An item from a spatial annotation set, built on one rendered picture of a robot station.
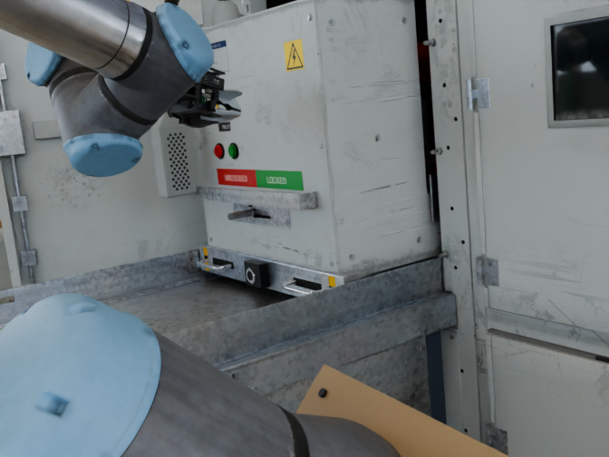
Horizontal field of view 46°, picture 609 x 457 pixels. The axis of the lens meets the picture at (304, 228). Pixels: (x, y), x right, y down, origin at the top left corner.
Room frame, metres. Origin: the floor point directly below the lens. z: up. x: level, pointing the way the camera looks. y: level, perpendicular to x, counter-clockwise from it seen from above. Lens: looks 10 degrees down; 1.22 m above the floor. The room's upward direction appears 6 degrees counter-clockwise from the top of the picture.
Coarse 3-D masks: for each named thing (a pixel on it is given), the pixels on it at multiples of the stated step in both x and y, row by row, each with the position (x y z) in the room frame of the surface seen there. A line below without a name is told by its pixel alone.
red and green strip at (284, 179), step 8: (224, 176) 1.53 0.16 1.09; (232, 176) 1.51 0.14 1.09; (240, 176) 1.48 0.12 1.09; (248, 176) 1.45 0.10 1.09; (256, 176) 1.42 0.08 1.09; (264, 176) 1.40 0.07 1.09; (272, 176) 1.38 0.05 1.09; (280, 176) 1.35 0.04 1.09; (288, 176) 1.33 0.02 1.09; (296, 176) 1.31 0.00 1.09; (224, 184) 1.54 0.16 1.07; (232, 184) 1.51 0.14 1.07; (240, 184) 1.48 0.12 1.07; (248, 184) 1.45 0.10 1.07; (256, 184) 1.43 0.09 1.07; (264, 184) 1.40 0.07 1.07; (272, 184) 1.38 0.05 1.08; (280, 184) 1.36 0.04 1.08; (288, 184) 1.33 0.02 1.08; (296, 184) 1.31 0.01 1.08
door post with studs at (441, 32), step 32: (448, 0) 1.27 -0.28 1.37; (448, 32) 1.28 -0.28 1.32; (448, 64) 1.28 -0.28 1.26; (448, 96) 1.28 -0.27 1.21; (448, 128) 1.29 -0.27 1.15; (448, 160) 1.29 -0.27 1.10; (448, 192) 1.30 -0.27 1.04; (448, 224) 1.30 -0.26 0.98; (448, 256) 1.31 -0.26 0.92; (448, 288) 1.31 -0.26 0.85
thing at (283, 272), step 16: (224, 256) 1.54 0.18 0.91; (240, 256) 1.49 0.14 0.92; (256, 256) 1.45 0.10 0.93; (224, 272) 1.55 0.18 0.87; (240, 272) 1.49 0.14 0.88; (272, 272) 1.39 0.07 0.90; (288, 272) 1.34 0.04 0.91; (304, 272) 1.29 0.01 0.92; (320, 272) 1.25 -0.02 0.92; (352, 272) 1.23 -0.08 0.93; (272, 288) 1.39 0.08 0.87; (304, 288) 1.30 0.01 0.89; (320, 288) 1.26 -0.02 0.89
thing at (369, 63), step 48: (336, 0) 1.25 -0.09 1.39; (384, 0) 1.31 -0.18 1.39; (336, 48) 1.25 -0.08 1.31; (384, 48) 1.31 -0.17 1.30; (336, 96) 1.24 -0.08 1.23; (384, 96) 1.30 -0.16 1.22; (336, 144) 1.24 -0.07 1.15; (384, 144) 1.30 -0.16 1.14; (336, 192) 1.23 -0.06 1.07; (384, 192) 1.29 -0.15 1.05; (336, 240) 1.23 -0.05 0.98; (384, 240) 1.29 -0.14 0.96; (432, 240) 1.36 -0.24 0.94
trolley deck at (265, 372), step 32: (192, 288) 1.55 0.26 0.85; (224, 288) 1.52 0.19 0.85; (256, 288) 1.49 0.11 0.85; (160, 320) 1.32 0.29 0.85; (192, 320) 1.30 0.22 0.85; (384, 320) 1.19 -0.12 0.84; (416, 320) 1.23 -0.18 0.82; (448, 320) 1.28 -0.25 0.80; (288, 352) 1.08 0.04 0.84; (320, 352) 1.11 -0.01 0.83; (352, 352) 1.15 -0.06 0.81; (256, 384) 1.04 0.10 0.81; (288, 384) 1.08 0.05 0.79
